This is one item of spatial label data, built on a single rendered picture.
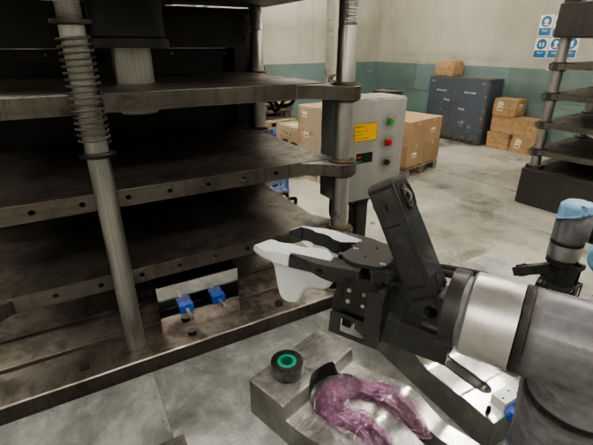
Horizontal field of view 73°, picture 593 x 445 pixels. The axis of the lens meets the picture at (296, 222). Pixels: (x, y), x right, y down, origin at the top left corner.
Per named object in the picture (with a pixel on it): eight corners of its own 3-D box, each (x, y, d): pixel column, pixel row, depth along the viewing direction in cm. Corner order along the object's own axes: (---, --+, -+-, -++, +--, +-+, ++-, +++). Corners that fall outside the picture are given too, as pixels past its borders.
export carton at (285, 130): (320, 152, 617) (321, 125, 601) (296, 156, 594) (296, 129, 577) (297, 144, 664) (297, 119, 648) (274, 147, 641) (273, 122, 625)
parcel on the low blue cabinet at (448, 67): (463, 76, 737) (466, 59, 725) (452, 77, 719) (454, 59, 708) (444, 75, 768) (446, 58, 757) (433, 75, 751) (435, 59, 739)
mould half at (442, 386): (551, 405, 104) (566, 365, 98) (485, 451, 92) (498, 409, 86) (412, 305, 143) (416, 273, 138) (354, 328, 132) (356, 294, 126)
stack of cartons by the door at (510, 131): (543, 154, 665) (556, 101, 631) (532, 156, 648) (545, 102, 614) (494, 144, 729) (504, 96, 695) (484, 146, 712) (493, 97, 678)
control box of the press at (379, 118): (381, 384, 214) (414, 96, 154) (334, 407, 200) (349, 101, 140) (356, 358, 231) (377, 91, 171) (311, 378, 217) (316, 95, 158)
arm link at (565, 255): (543, 240, 103) (561, 233, 107) (538, 255, 105) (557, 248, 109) (574, 252, 97) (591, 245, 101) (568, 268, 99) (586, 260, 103)
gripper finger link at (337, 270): (283, 273, 38) (376, 290, 36) (284, 258, 38) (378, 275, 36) (297, 256, 43) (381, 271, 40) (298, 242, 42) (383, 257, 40)
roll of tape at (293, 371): (310, 372, 99) (310, 361, 98) (285, 388, 95) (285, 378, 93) (288, 355, 105) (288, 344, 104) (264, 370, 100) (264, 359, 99)
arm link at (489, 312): (522, 303, 30) (530, 269, 36) (459, 285, 32) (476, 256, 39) (500, 388, 32) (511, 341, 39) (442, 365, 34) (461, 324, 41)
